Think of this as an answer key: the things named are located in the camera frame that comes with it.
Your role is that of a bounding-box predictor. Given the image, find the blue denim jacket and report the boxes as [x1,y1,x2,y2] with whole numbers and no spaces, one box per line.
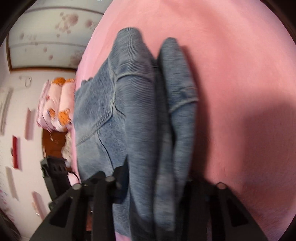
[73,28,198,240]

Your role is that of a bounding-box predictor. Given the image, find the beige crumpled cloth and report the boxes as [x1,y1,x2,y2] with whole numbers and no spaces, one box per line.
[61,132,72,168]

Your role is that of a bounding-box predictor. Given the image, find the dark wooden headboard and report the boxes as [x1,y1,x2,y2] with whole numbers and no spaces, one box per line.
[42,129,67,158]

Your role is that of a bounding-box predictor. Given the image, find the pink bear print quilt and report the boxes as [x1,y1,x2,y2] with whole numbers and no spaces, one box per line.
[37,77,76,132]

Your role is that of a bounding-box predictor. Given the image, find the floral sliding wardrobe doors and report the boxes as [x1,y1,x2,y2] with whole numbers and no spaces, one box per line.
[6,0,111,71]

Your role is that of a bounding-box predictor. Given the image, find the pink bed sheet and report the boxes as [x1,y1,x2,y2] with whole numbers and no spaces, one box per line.
[76,1,295,240]

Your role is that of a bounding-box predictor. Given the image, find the red wall shelf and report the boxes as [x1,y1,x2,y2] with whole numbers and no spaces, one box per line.
[11,136,22,170]

